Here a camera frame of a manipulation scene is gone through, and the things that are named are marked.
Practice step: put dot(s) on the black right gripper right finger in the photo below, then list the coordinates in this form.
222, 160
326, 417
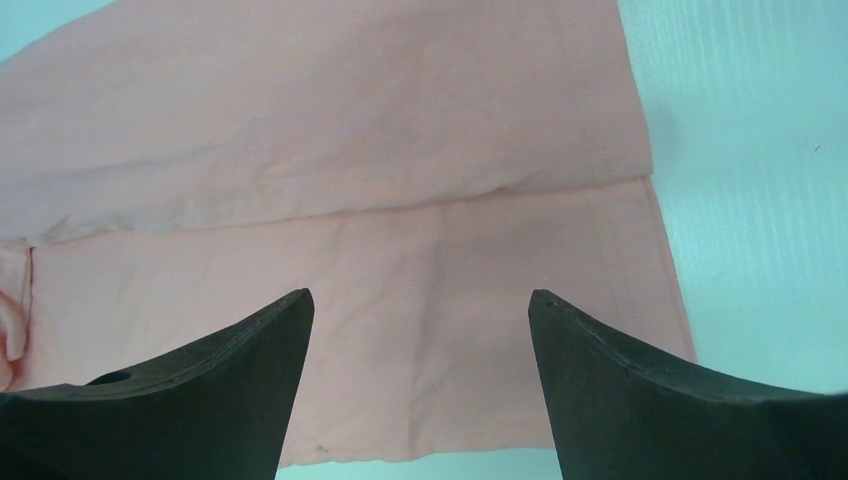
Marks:
620, 408

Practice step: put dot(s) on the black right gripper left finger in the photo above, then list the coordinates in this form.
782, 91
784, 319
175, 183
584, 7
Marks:
216, 408

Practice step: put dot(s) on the pink t shirt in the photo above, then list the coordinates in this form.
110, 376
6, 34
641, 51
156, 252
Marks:
422, 167

